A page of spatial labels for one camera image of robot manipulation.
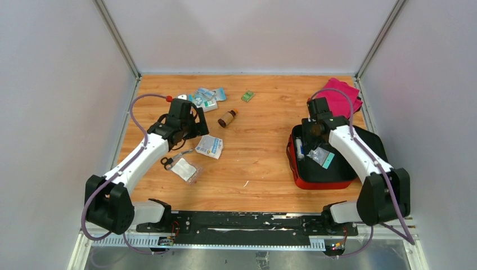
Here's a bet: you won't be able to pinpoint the white blue swab packet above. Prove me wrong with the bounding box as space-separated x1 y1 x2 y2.
195 135 223 160

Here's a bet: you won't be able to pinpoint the small white plastic bottle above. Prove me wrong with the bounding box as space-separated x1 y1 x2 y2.
201 100 218 113

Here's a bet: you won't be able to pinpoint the white blue bandage roll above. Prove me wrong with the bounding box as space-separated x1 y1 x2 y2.
295 137 305 160

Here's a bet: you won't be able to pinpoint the clear bag teal header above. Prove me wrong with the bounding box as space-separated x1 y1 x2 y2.
307 147 335 169

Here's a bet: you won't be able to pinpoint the brown medicine bottle orange cap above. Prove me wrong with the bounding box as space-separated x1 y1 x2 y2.
218 109 239 128

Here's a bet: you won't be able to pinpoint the clear bag white gauze pad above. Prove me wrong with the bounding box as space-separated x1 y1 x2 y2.
170 157 203 185

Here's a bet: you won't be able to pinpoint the small green box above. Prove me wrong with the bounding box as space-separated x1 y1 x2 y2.
241 91 255 102

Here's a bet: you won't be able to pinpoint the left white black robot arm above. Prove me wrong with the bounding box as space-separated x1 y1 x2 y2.
80 96 209 241

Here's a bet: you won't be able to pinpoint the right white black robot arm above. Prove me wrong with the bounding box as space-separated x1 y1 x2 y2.
302 97 411 235

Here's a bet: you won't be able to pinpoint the red black medicine kit case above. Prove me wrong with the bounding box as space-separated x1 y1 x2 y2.
286 124 392 191

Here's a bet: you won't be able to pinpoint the pink folded cloth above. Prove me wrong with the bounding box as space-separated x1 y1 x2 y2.
316 78 363 119

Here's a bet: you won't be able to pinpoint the blue white mask packet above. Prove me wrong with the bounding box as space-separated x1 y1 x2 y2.
187 87 227 106

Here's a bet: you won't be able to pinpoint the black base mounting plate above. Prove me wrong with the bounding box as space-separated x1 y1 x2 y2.
136 211 358 247

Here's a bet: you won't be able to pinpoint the black handled scissors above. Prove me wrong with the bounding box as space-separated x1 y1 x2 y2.
160 148 194 170

